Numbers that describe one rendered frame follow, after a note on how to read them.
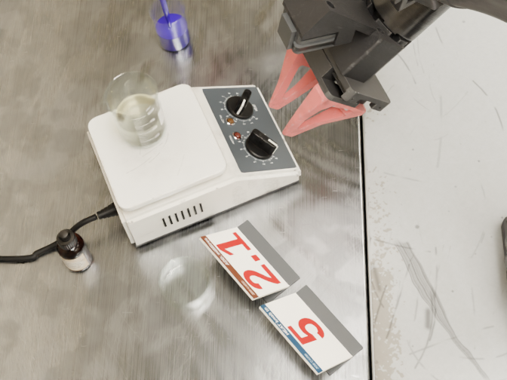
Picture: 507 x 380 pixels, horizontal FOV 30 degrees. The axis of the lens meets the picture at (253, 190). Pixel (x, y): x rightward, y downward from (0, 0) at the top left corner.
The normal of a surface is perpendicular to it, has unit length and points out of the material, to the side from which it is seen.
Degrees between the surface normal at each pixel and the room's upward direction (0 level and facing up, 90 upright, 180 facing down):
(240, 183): 90
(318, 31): 90
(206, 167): 0
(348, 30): 90
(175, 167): 0
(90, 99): 0
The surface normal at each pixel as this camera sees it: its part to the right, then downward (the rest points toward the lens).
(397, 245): -0.07, -0.46
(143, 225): 0.38, 0.81
